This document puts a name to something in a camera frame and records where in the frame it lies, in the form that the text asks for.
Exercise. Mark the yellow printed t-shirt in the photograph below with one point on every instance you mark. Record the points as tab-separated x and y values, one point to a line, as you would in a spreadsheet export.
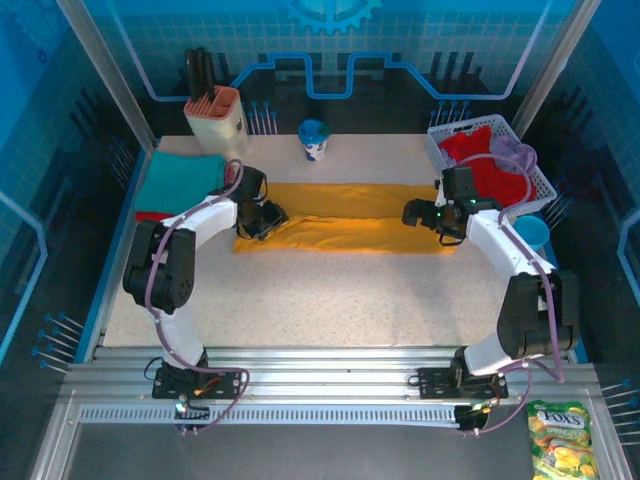
350	220

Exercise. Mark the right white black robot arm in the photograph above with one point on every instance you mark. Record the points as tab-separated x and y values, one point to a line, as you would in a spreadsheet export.
495	240

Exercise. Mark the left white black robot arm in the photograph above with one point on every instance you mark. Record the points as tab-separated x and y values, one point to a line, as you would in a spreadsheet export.
210	212

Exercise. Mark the red crumpled t-shirt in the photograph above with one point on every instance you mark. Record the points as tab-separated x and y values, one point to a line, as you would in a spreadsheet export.
495	175

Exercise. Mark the white plastic mesh basket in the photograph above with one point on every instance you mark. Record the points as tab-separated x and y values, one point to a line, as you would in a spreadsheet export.
440	142

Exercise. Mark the blue plastic cup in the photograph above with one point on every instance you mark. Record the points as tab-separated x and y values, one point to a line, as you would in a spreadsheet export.
532	230

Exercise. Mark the teal folded t-shirt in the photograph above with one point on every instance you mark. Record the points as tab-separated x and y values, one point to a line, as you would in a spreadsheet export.
180	180

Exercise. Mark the blue lidded printed cup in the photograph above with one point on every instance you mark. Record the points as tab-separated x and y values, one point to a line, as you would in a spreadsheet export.
314	142

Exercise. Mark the cream and pink knife block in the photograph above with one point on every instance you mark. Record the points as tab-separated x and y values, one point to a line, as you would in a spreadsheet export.
220	130

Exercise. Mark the purple crumpled t-shirt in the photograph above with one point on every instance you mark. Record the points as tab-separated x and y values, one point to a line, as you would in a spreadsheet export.
510	147

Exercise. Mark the red folded t-shirt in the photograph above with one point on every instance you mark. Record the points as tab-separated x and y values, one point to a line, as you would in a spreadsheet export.
152	217

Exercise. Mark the green yellow candy bag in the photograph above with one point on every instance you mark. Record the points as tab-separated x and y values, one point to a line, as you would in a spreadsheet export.
562	440

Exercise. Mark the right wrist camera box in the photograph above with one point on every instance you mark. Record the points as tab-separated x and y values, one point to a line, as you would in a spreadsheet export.
457	182

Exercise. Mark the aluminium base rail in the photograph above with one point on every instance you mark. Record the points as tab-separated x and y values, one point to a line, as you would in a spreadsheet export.
325	370

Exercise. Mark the aluminium frame post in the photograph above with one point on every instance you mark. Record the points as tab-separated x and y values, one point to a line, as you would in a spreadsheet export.
550	70
110	75

